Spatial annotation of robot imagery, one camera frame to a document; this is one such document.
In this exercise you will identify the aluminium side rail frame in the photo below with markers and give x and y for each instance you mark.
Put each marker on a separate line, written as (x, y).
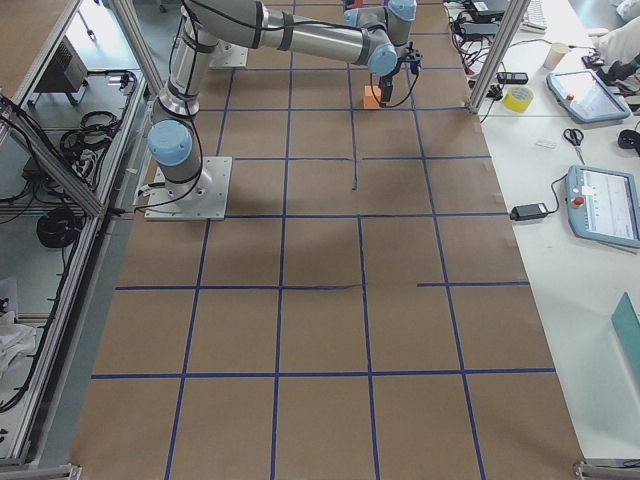
(55, 222)

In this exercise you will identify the green board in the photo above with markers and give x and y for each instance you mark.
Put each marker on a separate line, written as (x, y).
(625, 321)

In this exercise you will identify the black handled scissors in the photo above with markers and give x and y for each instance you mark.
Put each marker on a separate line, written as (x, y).
(575, 137)

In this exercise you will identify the small black power adapter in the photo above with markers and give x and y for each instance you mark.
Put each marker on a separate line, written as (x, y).
(528, 212)

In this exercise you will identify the near teach pendant tablet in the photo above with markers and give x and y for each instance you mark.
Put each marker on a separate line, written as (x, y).
(603, 205)

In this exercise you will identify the teach pendant tablet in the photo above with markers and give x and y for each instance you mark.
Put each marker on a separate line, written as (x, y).
(586, 97)
(603, 205)

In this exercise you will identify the orange foam block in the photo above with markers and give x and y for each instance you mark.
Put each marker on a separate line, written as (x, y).
(371, 97)

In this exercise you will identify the yellow tape roll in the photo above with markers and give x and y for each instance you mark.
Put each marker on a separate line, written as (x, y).
(518, 98)

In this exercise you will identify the black power adapter brick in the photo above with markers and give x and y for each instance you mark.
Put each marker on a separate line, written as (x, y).
(487, 7)

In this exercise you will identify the far teach pendant tablet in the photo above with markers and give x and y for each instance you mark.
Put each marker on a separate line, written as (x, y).
(586, 97)

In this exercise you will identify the white paper cup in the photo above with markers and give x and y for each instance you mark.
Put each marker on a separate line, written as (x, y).
(556, 53)

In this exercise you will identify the aluminium frame post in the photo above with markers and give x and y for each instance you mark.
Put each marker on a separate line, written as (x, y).
(508, 27)

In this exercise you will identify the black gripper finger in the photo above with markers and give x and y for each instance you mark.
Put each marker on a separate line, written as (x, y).
(386, 91)

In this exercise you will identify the black remote phone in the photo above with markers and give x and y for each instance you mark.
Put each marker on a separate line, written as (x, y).
(512, 78)

